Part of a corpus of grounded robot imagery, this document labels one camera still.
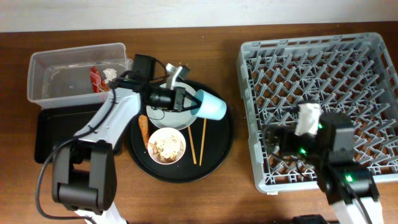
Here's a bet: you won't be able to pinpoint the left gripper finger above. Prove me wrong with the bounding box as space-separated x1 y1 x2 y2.
180 104 199 112
185 91 200 102

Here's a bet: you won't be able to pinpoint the light blue plastic cup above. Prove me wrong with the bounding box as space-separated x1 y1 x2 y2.
190 90 227 121

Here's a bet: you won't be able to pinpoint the pink bowl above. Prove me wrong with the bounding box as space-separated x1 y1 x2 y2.
147 128 187 165

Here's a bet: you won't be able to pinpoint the food scraps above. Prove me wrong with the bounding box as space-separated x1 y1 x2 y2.
148 135 185 164

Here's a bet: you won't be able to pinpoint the white tissue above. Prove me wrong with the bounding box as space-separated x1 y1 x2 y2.
103 68 117 84

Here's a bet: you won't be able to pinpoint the red snack wrapper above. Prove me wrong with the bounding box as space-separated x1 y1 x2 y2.
90 66 109 93

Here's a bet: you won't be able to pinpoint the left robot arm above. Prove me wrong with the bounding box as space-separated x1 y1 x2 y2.
50 54 194 223

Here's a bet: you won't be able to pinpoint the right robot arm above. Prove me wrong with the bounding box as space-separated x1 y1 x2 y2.
262 113 384 223

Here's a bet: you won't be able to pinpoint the grey dishwasher rack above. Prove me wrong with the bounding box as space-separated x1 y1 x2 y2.
236 32 397 194

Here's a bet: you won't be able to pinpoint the clear plastic waste bin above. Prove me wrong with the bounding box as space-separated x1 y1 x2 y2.
27 42 133 109

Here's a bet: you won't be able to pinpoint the right wooden chopstick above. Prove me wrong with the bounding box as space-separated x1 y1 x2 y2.
199 118 207 166

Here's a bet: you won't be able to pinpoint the wooden chopstick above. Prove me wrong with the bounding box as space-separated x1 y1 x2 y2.
199 118 207 166
188 126 197 164

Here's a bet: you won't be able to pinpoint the grey round plate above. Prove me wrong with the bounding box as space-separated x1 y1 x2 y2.
145 82 196 130

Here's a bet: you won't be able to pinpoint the left wooden chopstick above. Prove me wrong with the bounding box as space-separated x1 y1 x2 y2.
188 126 197 164

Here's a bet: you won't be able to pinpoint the orange carrot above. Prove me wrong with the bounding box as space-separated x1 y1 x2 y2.
138 114 150 148

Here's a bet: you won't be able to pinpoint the round black serving tray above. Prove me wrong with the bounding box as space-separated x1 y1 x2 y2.
125 79 236 184

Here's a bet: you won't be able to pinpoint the black rectangular tray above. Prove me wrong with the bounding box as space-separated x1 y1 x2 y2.
34 103 102 164

